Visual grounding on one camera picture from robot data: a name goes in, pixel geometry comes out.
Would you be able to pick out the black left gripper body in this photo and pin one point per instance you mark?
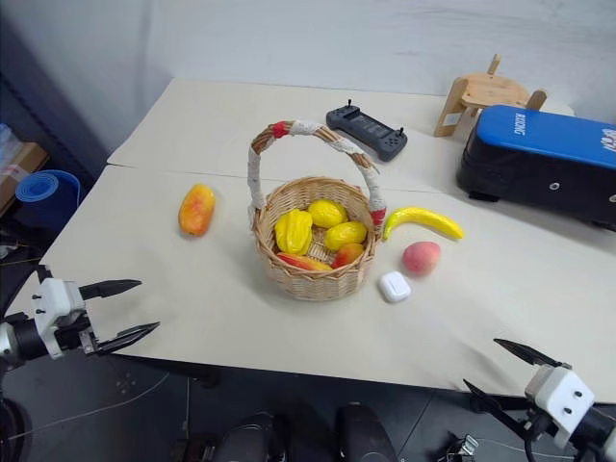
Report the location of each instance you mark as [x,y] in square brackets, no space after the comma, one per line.
[89,339]

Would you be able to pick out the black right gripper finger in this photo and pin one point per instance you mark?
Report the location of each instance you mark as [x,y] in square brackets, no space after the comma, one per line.
[500,411]
[531,356]

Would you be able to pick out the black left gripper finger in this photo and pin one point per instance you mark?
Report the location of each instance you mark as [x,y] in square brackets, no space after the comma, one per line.
[113,288]
[127,336]

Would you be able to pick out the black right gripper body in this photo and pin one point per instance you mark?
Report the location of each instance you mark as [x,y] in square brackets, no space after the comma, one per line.
[541,428]

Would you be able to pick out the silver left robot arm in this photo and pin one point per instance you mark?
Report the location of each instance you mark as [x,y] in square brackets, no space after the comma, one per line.
[17,339]

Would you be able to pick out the long red orange fruit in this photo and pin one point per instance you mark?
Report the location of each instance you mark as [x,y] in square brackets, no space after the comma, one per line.
[303,262]

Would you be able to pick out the blue rolled foam mat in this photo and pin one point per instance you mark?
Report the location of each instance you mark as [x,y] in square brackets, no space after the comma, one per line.
[48,190]

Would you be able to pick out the pink peach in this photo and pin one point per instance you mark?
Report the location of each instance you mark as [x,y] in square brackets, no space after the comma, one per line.
[421,257]

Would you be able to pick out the brown cardboard box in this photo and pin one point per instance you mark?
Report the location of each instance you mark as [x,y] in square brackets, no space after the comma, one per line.
[21,166]

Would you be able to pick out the white earbuds case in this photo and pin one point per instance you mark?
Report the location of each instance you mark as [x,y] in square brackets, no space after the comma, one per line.
[393,287]

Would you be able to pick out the dark rounded shape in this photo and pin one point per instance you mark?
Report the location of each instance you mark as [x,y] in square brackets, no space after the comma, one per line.
[255,438]

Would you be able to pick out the yellow banana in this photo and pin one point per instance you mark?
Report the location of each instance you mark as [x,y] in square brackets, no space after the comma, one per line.
[423,219]

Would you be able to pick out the clear plastic bag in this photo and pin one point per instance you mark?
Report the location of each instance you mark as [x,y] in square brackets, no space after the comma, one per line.
[6,139]

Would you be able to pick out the yellow bell pepper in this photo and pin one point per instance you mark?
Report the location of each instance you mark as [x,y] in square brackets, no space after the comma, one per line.
[293,231]

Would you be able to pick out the blue and black case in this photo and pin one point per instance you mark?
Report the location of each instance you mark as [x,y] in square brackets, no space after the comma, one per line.
[534,163]

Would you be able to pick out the small red orange mango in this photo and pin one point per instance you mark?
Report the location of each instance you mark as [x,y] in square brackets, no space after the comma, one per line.
[347,254]

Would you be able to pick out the yellow lemon lower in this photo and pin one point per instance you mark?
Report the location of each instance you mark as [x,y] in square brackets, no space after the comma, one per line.
[346,234]

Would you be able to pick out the yellow lemon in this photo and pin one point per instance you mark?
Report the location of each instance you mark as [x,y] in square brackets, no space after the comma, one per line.
[327,213]
[346,234]

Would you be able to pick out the wooden stand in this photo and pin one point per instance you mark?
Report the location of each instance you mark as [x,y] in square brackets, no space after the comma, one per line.
[486,91]

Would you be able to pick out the grey handheld game controller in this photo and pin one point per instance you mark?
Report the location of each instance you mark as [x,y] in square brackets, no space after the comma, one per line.
[368,131]

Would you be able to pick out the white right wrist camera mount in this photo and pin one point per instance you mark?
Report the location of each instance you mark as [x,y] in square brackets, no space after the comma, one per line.
[560,392]

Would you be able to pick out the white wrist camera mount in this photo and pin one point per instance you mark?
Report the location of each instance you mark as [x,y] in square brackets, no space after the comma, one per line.
[58,298]
[560,392]

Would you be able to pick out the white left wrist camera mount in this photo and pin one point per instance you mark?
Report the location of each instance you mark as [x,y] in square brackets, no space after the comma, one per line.
[58,298]

